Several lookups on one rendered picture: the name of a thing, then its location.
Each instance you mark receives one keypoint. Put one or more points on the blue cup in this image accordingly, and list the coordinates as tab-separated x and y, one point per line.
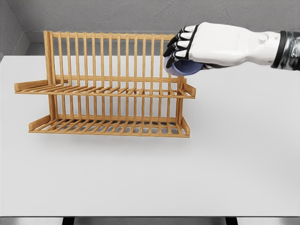
185	68

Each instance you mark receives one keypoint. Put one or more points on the wooden two-tier dish rack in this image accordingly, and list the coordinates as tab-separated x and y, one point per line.
105	89

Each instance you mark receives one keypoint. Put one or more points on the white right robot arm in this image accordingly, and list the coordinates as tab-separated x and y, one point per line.
269	47

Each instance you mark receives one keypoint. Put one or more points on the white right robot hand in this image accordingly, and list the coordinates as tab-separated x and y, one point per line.
211	44

